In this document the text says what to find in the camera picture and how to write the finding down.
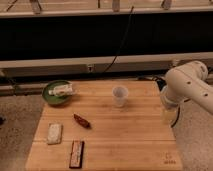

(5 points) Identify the black hanging cable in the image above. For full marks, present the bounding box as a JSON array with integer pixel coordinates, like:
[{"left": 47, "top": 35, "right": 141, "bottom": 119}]
[{"left": 101, "top": 4, "right": 136, "bottom": 74}]

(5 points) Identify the dark red chili pepper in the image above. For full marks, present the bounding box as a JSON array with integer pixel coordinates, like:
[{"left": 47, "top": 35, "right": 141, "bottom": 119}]
[{"left": 74, "top": 114, "right": 90, "bottom": 128}]

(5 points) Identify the white tube in bowl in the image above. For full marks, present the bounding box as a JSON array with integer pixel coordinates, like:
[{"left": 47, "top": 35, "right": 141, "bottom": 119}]
[{"left": 48, "top": 84, "right": 73, "bottom": 96}]

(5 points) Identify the wooden cutting board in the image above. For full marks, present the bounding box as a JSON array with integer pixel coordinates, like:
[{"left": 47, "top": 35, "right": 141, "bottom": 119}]
[{"left": 26, "top": 81, "right": 182, "bottom": 171}]

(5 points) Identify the white wrapped packet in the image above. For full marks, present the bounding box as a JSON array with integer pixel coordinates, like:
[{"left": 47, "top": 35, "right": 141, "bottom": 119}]
[{"left": 47, "top": 123, "right": 63, "bottom": 145}]

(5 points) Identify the green bowl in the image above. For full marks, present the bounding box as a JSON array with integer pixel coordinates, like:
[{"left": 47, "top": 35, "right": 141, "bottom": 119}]
[{"left": 42, "top": 80, "right": 74, "bottom": 105}]

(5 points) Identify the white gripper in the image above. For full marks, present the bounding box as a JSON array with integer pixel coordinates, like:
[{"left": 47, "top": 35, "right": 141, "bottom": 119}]
[{"left": 160, "top": 86, "right": 180, "bottom": 125}]

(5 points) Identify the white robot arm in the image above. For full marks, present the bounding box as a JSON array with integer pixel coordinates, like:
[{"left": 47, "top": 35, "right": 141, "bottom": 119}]
[{"left": 160, "top": 61, "right": 213, "bottom": 125}]

